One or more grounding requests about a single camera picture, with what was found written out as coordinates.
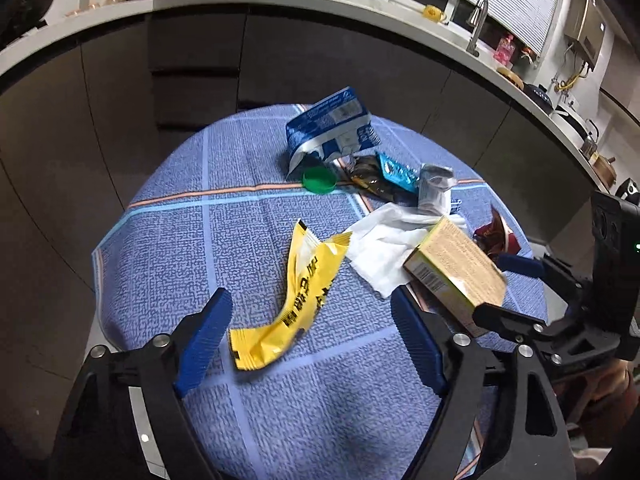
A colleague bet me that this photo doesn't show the person's right hand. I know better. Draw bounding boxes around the person's right hand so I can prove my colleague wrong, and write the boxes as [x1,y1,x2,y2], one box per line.
[567,357,640,443]

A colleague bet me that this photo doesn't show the green bottle cap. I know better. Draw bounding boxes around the green bottle cap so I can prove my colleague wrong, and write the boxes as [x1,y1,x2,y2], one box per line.
[302,166,340,195]

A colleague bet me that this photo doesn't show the dark blue pot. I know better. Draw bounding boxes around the dark blue pot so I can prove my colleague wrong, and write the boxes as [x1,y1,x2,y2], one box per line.
[522,82,556,111]

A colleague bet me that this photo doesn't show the blue checked tablecloth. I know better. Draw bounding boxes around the blue checked tablecloth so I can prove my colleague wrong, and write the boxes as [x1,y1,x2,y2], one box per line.
[91,104,548,480]

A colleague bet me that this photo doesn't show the red-brown wrapper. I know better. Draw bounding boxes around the red-brown wrapper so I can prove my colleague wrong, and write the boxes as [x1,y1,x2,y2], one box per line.
[472,207,522,261]

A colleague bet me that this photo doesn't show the blue blister pack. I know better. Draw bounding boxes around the blue blister pack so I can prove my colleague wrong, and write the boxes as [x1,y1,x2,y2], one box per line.
[376,152,421,193]

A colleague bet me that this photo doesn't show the dark brown wrapper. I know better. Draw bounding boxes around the dark brown wrapper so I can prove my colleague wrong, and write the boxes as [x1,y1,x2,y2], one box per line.
[347,155,416,206]

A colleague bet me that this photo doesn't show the yellow snack wrapper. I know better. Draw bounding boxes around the yellow snack wrapper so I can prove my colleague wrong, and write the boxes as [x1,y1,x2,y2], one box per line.
[227,219,352,372]

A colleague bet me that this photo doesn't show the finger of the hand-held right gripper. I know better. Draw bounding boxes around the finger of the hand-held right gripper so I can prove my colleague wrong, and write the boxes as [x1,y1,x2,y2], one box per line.
[472,302,549,347]
[497,253,587,307]

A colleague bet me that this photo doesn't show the copper-coloured pot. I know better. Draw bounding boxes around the copper-coloured pot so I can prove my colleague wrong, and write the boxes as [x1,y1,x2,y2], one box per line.
[590,152,618,191]

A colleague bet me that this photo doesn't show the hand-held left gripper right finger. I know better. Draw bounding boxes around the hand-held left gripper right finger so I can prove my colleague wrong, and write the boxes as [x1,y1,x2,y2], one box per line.
[390,289,578,480]

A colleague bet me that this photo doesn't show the crumpled silver foil wrapper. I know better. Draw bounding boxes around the crumpled silver foil wrapper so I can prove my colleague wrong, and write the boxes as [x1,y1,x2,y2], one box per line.
[416,163,463,216]

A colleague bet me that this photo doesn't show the tan cardboard box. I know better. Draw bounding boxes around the tan cardboard box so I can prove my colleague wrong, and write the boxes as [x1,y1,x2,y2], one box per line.
[402,216,509,338]

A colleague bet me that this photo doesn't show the wall water heater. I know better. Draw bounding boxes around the wall water heater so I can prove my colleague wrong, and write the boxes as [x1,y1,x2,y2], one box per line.
[565,0,607,72]

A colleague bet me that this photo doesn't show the dark kitchen cabinets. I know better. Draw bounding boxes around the dark kitchen cabinets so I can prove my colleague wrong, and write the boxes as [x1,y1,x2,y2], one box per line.
[0,2,601,461]

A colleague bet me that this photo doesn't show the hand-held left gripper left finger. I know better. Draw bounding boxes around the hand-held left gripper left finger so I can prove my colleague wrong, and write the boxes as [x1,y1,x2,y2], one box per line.
[52,287,234,480]

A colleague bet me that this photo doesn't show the blue and white milk carton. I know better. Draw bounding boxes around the blue and white milk carton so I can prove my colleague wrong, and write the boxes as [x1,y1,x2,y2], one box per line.
[285,86,381,178]

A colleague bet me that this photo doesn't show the white paper tissue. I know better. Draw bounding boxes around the white paper tissue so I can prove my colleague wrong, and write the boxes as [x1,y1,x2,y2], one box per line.
[345,202,468,300]

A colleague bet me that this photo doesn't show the white cooking pan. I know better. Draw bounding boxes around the white cooking pan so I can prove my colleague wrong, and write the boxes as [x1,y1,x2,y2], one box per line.
[552,107,588,141]

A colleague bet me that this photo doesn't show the steel kettle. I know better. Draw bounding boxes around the steel kettle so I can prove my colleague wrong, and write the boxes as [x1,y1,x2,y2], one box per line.
[580,120,601,158]

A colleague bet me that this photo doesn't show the steel kitchen faucet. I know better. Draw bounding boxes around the steel kitchen faucet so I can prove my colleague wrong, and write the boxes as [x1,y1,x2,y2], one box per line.
[466,0,490,58]

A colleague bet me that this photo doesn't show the pink bottle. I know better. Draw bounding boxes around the pink bottle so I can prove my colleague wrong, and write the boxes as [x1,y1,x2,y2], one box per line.
[495,34,516,68]

